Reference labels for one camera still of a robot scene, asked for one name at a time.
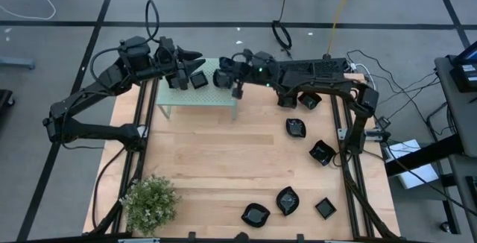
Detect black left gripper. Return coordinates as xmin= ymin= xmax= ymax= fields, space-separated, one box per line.
xmin=154 ymin=37 xmax=206 ymax=78

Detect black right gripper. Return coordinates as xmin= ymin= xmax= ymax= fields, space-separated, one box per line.
xmin=218 ymin=51 xmax=279 ymax=86

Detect black small square plate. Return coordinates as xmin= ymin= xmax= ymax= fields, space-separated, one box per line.
xmin=189 ymin=70 xmax=209 ymax=90
xmin=315 ymin=197 xmax=338 ymax=221

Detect black wavy square plate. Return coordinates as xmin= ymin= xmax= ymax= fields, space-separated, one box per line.
xmin=297 ymin=92 xmax=323 ymax=110
xmin=277 ymin=92 xmax=298 ymax=109
xmin=165 ymin=72 xmax=190 ymax=90
xmin=308 ymin=139 xmax=337 ymax=167

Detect green perforated metal shelf riser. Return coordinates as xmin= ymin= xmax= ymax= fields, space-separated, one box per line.
xmin=155 ymin=57 xmax=238 ymax=120

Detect black perforated metal panel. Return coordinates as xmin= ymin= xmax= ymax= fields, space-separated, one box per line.
xmin=277 ymin=57 xmax=350 ymax=75

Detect artificial green potted plant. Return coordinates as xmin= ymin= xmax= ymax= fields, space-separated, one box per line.
xmin=118 ymin=174 xmax=183 ymax=238

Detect grey furniture foot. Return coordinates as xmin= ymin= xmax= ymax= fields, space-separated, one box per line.
xmin=0 ymin=57 xmax=37 ymax=71

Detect black chair base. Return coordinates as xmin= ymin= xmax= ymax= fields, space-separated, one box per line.
xmin=0 ymin=89 xmax=16 ymax=110

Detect white box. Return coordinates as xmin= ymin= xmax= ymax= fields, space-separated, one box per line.
xmin=382 ymin=138 xmax=440 ymax=191

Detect black desk crossbar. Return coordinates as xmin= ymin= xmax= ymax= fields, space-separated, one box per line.
xmin=385 ymin=133 xmax=465 ymax=177

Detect grey desk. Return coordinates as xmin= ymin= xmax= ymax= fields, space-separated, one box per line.
xmin=433 ymin=54 xmax=477 ymax=158

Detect black laptop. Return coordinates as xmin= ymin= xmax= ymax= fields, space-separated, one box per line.
xmin=449 ymin=40 xmax=477 ymax=93

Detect black caster wheel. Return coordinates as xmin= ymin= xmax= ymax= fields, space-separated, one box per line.
xmin=438 ymin=220 xmax=454 ymax=235

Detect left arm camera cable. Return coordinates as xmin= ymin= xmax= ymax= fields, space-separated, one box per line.
xmin=144 ymin=0 xmax=161 ymax=43

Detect yellow hanging cable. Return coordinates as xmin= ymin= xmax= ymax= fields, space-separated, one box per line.
xmin=326 ymin=0 xmax=356 ymax=58

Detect white power cable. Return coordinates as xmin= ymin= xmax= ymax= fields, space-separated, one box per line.
xmin=357 ymin=63 xmax=378 ymax=98

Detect black tangled cables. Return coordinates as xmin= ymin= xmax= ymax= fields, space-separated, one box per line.
xmin=345 ymin=48 xmax=448 ymax=124

